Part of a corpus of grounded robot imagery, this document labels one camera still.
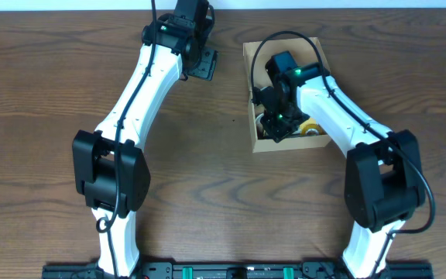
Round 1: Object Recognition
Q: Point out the cardboard box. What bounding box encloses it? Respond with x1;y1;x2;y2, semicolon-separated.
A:
242;38;331;153

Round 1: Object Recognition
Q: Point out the yellow clear tape roll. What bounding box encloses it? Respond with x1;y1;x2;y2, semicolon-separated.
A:
299;119;324;136

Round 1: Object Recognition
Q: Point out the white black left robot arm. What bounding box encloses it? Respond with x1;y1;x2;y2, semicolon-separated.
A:
71;0;218;278

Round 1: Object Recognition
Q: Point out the white masking tape roll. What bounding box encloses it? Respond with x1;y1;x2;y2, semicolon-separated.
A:
255;113;264;135

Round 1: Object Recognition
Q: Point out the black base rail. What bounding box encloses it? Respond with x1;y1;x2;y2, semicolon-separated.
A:
40;257;435;279

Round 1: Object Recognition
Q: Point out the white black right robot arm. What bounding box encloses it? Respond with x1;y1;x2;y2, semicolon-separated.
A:
253;51;434;278

